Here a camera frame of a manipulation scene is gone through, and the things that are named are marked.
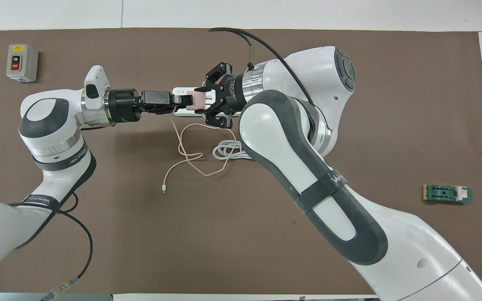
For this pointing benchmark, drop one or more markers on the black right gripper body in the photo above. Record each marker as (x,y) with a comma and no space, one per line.
(229,96)

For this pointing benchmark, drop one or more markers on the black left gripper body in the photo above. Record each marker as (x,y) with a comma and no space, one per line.
(140,104)

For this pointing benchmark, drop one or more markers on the pink charger adapter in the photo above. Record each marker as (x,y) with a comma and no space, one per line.
(196,101)

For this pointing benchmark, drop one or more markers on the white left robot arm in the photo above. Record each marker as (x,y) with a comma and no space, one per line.
(52,138)

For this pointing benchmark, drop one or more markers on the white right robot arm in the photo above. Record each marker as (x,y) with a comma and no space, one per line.
(308,167)

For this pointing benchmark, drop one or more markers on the white power strip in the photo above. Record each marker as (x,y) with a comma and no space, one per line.
(179,90)

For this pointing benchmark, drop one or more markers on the brown table mat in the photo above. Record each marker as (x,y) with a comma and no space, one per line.
(182,251)

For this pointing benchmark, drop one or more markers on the grey push-button switch box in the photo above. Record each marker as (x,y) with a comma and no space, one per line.
(21,62)

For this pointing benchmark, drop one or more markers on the green knife switch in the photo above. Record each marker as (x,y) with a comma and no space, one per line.
(446,194)

